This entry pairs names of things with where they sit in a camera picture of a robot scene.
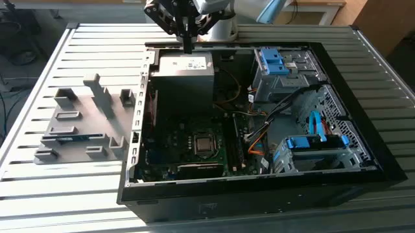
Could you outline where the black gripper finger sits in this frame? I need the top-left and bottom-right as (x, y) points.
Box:
(187, 0), (236, 53)
(145, 0), (189, 53)

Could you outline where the green RAM stick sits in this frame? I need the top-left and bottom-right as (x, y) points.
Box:
(42, 133), (91, 144)

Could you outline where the black RAM slot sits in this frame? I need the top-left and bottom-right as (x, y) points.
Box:
(224, 114), (234, 170)

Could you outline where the grey power supply unit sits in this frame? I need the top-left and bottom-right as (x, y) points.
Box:
(150, 52), (217, 115)

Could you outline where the tall grey drive cage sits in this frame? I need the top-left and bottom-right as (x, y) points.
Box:
(252, 48), (328, 104)

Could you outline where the grey parts rack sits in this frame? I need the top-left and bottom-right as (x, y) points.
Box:
(34, 73), (138, 166)

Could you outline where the dark wheeled cart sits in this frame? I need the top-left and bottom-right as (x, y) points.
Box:
(0, 9), (43, 66)

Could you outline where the silver CPU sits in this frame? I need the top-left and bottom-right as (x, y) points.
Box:
(194, 135), (217, 152)

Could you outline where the green motherboard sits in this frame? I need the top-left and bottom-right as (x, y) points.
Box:
(142, 114), (270, 182)

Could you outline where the black CPU socket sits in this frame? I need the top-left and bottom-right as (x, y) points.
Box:
(193, 132), (220, 159)

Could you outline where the wooden cabinet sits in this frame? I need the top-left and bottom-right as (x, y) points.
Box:
(334, 0), (415, 58)

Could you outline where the blue carrier with disk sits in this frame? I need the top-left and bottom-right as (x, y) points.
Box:
(285, 134), (350, 149)

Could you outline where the blue plastic latch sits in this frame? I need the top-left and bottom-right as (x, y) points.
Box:
(274, 145), (286, 165)

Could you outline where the black graphics card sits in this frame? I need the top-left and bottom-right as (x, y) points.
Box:
(177, 162), (226, 180)

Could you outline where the low grey drive cage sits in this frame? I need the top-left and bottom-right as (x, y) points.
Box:
(273, 135), (370, 173)

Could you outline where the black PC case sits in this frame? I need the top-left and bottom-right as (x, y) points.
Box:
(117, 41), (409, 223)

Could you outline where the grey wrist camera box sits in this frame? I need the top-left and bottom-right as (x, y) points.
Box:
(197, 0), (236, 15)

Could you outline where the yellow wire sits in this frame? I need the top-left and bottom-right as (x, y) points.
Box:
(213, 69), (242, 105)

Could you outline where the black hanging cable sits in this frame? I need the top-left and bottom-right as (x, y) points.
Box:
(289, 0), (300, 25)

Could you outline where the orange wire bundle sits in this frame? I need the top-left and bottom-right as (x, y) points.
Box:
(249, 128), (270, 156)

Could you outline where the blue flat wire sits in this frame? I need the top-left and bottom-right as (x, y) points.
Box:
(309, 110), (328, 143)

